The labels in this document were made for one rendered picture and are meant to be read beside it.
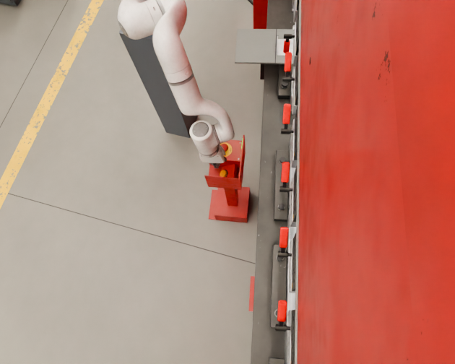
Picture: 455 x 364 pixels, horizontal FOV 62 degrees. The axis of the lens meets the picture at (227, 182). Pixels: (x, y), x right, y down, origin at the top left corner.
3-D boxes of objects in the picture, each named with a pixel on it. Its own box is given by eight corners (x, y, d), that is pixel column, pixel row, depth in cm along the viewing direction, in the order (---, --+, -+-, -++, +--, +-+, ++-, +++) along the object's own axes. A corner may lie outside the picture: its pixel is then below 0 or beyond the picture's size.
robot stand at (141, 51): (165, 132, 269) (118, 32, 175) (174, 110, 275) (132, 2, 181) (190, 138, 266) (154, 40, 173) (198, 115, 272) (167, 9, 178)
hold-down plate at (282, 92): (279, 44, 182) (279, 40, 179) (290, 44, 182) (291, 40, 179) (277, 99, 172) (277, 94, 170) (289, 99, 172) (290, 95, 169)
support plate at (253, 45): (237, 29, 173) (237, 28, 172) (296, 30, 170) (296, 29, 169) (235, 63, 167) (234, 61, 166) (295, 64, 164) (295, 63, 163)
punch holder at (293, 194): (290, 183, 127) (295, 165, 111) (316, 185, 126) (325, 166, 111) (289, 227, 122) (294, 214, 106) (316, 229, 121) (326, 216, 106)
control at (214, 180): (213, 149, 190) (209, 132, 173) (245, 151, 188) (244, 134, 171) (208, 186, 183) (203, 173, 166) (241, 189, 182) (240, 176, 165)
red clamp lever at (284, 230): (279, 228, 107) (277, 258, 111) (294, 229, 107) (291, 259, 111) (279, 225, 109) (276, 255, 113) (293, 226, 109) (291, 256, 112)
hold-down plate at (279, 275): (272, 245, 150) (273, 244, 147) (286, 246, 150) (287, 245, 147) (269, 327, 140) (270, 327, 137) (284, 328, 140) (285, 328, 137)
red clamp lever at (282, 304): (276, 302, 101) (275, 332, 104) (292, 303, 100) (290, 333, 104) (276, 298, 102) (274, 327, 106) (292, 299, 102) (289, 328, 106)
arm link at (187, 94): (210, 58, 129) (233, 130, 149) (166, 74, 130) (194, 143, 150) (214, 70, 123) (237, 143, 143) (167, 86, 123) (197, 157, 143)
